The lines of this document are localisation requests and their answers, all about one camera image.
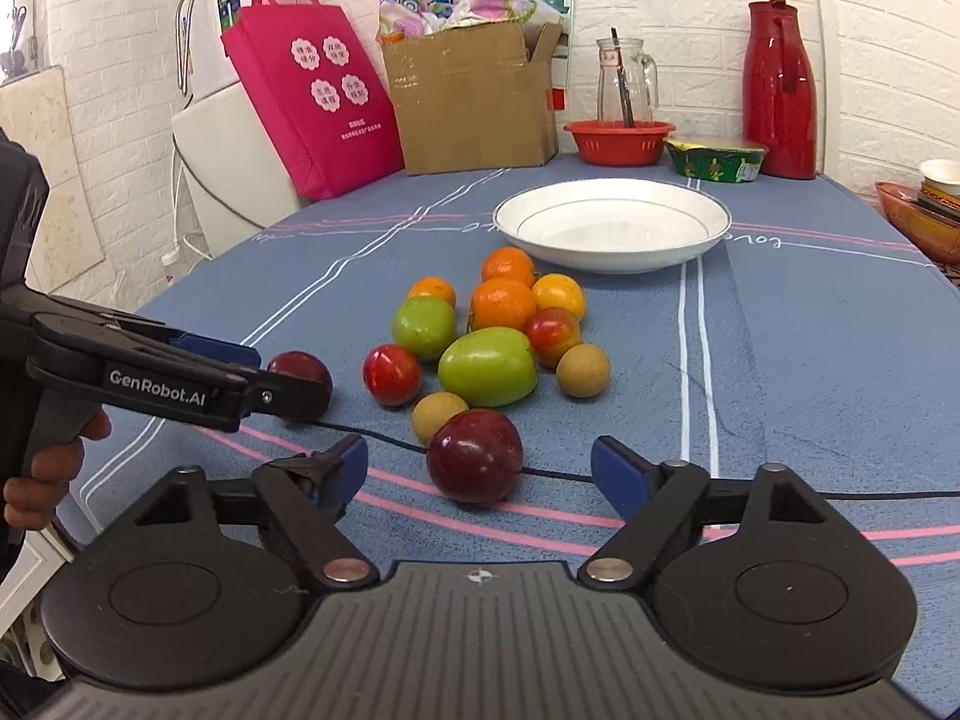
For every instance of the orange bowl on side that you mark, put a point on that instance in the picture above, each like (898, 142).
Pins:
(934, 235)

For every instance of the person's left hand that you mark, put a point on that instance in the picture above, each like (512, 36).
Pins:
(31, 500)

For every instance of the white appliance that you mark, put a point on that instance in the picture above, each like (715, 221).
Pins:
(235, 178)

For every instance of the glass pitcher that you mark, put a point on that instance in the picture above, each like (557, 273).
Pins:
(628, 85)

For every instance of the brown longan front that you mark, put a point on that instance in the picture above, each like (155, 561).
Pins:
(432, 412)

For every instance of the yellow orange right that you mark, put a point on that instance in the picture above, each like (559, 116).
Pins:
(558, 291)

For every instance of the large orange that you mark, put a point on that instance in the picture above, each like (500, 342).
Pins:
(501, 302)

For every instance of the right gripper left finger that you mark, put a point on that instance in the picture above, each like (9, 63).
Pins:
(304, 497)

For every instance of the brown longan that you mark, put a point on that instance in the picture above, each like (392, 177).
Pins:
(583, 372)
(432, 412)

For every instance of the red tomato fruit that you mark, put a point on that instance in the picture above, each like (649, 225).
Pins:
(392, 375)

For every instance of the small dark red plum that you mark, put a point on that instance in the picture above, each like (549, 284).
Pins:
(306, 366)

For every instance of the floral cloth in box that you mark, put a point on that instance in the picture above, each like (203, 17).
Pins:
(409, 19)

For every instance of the large green apple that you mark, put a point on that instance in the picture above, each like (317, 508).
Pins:
(489, 368)

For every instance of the cardboard box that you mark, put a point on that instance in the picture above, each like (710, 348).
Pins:
(474, 98)

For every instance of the small orange left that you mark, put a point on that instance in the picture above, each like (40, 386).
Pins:
(433, 287)

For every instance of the small green apple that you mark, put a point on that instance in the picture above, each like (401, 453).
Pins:
(425, 327)

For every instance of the red yellow nectarine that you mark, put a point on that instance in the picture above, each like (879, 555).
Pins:
(552, 332)

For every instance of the red plastic basket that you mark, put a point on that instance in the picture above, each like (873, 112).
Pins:
(617, 145)

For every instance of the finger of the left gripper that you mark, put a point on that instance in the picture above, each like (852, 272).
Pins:
(292, 400)
(218, 350)

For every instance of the white ceramic plate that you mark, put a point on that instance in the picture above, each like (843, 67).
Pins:
(613, 226)

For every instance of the pink tote bag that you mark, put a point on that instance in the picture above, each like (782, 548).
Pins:
(317, 95)

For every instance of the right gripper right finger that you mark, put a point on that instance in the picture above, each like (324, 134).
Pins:
(658, 504)

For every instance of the green instant noodle bowl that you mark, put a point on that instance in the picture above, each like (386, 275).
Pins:
(716, 159)

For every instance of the blue striped tablecloth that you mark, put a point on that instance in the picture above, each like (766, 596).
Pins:
(812, 335)

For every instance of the red thermos jug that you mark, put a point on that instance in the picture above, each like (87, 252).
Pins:
(778, 92)

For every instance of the large dark red plum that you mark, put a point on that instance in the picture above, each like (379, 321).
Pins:
(476, 457)

